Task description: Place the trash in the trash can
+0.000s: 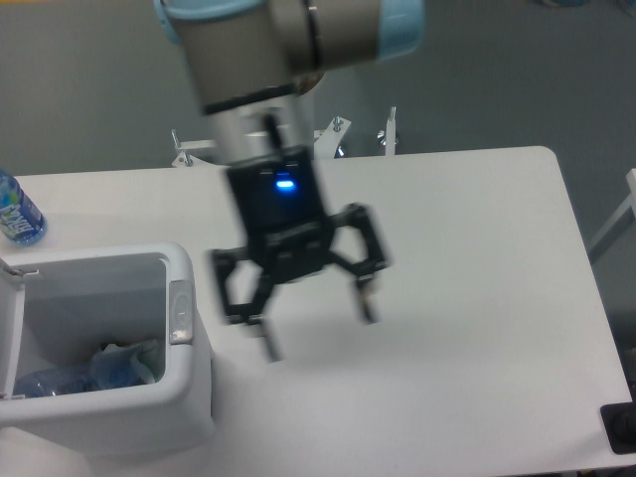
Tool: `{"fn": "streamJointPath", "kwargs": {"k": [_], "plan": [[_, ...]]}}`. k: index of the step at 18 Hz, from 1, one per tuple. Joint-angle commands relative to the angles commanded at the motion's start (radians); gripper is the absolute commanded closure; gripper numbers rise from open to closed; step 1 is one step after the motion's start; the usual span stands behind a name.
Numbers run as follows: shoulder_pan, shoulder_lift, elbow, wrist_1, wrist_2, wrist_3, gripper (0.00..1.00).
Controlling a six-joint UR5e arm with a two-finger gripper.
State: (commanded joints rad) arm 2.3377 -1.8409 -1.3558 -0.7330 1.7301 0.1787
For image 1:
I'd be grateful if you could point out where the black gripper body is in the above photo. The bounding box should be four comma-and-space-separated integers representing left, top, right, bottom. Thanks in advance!
226, 147, 335, 284

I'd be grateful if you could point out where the white plastic bag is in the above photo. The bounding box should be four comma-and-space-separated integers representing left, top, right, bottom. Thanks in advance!
89, 339, 165, 390

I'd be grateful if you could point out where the crushed clear plastic bottle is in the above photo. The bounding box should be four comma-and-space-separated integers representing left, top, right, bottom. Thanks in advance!
13, 350, 135, 398

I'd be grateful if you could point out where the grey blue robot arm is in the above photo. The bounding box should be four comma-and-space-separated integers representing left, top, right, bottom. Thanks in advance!
154, 1, 425, 361

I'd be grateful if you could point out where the white trash can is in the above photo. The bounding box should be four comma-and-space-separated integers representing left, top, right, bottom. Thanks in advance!
1, 242, 215, 455

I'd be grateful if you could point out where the blue labelled water bottle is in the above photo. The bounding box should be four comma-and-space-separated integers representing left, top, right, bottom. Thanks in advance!
1, 170, 48, 246

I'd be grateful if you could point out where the black clamp at table edge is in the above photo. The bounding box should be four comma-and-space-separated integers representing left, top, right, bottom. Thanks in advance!
600, 401, 635, 455

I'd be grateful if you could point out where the white pedestal base frame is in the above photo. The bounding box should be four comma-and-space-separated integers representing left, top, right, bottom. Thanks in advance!
171, 105, 399, 168

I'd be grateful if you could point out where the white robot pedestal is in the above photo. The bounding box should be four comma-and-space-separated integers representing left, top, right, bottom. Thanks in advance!
239, 73, 323, 157

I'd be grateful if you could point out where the white frame at right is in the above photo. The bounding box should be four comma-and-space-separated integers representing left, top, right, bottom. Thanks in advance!
587, 169, 635, 263

